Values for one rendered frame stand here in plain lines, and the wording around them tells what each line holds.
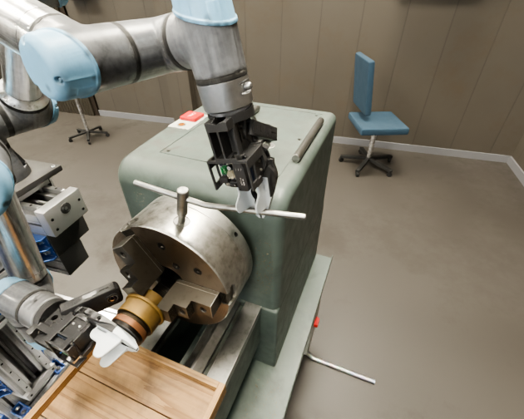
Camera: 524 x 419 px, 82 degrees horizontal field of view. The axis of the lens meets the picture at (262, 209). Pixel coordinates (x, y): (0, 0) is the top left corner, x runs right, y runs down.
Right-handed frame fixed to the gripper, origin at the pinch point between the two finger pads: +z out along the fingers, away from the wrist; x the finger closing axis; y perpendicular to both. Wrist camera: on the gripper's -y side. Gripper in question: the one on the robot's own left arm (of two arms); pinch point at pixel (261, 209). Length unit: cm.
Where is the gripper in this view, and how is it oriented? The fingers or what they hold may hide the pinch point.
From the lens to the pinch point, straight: 58.0
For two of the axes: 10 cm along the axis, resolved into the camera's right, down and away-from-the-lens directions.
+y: -3.7, 5.7, -7.3
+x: 9.1, 0.5, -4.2
